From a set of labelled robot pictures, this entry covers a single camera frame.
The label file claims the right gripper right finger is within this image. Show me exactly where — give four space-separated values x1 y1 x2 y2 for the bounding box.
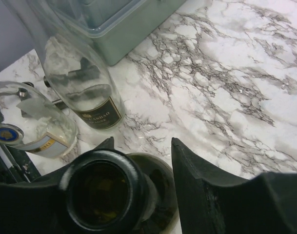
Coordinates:
171 138 297 234

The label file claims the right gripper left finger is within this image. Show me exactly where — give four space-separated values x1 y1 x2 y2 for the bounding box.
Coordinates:
0 150 109 234

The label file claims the clear corked liquor bottle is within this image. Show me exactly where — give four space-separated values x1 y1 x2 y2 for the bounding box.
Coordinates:
0 81 78 158

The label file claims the tall clear glass bottle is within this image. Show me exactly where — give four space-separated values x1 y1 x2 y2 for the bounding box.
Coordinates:
3 0 125 131

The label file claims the clear plastic storage bin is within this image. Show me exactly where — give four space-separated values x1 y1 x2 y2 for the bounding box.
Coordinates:
48 0 186 66

